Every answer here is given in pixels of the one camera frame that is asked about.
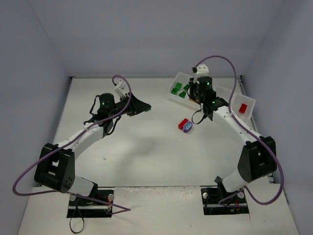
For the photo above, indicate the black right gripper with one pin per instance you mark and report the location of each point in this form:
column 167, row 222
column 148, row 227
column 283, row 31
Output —
column 193, row 89

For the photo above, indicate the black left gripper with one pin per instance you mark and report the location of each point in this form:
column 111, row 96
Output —
column 132, row 105

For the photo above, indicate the purple paw print lego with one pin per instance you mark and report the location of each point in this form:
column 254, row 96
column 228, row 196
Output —
column 187, row 126

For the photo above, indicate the red half-round lego brick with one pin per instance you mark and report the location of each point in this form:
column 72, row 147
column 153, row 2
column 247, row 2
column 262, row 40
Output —
column 243, row 108

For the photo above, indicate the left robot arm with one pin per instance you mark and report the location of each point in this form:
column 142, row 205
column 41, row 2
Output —
column 57, row 167

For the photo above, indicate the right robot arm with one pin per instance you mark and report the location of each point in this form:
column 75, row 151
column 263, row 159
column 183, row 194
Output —
column 255, row 161

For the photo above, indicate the green lego brick in tray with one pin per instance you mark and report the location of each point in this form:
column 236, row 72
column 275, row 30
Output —
column 178, row 86

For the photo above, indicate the clear plastic divided tray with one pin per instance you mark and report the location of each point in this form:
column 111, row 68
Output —
column 233, row 99

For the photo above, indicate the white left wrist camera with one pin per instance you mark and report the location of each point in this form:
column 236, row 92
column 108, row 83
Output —
column 119, row 89

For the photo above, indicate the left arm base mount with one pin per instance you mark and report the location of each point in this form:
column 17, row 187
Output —
column 85, row 208

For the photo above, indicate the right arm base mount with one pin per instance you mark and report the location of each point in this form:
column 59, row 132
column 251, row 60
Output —
column 216, row 201

